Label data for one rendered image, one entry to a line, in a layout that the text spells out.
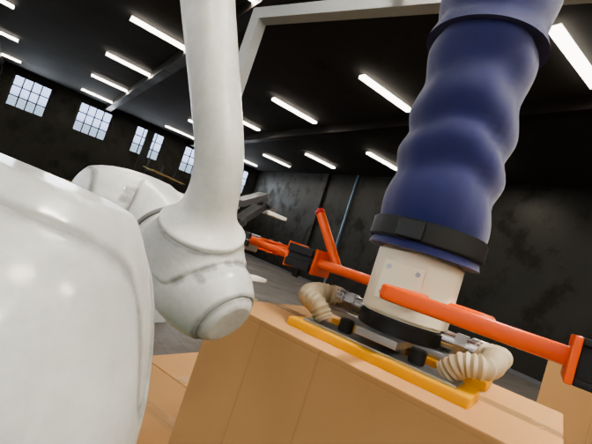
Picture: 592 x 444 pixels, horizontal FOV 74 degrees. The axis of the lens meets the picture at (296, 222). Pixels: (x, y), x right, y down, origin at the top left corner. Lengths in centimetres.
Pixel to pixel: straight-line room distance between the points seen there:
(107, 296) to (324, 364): 54
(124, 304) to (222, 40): 34
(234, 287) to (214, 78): 22
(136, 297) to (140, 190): 37
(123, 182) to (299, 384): 42
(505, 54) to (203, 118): 60
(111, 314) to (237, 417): 64
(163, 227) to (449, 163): 53
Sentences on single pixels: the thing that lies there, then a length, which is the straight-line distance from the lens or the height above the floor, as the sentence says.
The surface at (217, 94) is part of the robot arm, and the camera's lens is 44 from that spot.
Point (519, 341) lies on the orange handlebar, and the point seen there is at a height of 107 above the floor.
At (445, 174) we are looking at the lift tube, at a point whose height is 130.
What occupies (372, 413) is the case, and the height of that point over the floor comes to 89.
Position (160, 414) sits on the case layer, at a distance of 125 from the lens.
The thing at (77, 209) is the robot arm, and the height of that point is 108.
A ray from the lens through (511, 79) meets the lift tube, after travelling 87.
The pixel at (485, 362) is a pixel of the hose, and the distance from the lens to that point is 71.
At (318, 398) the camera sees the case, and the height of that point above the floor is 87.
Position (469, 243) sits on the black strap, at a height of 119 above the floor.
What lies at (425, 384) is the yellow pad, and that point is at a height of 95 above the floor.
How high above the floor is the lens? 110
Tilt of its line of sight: 3 degrees up
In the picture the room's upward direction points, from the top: 18 degrees clockwise
